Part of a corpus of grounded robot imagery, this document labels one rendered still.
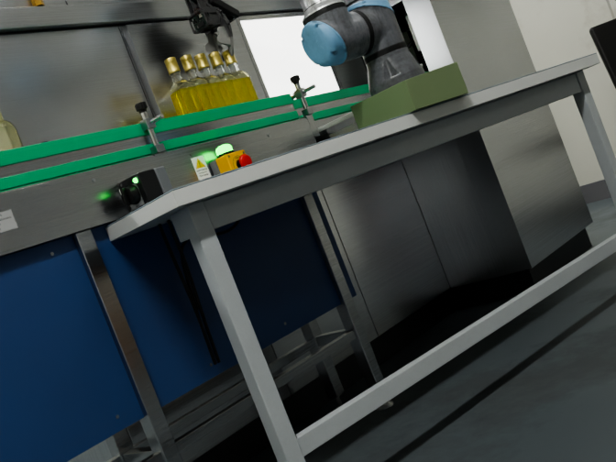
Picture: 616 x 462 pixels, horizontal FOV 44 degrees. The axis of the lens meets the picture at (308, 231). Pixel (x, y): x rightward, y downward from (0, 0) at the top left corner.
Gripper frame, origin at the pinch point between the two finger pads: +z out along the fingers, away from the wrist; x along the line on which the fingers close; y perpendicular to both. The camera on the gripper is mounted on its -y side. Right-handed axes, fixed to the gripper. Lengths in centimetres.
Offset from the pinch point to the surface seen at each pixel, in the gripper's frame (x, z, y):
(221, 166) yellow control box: 19, 35, 39
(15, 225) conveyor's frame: 16, 34, 95
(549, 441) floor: 79, 115, 38
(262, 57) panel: -12.7, -1.4, -29.6
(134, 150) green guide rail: 14, 25, 58
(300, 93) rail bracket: 15.7, 19.9, -6.4
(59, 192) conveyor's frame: 16, 30, 83
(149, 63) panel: -12.1, -4.3, 20.3
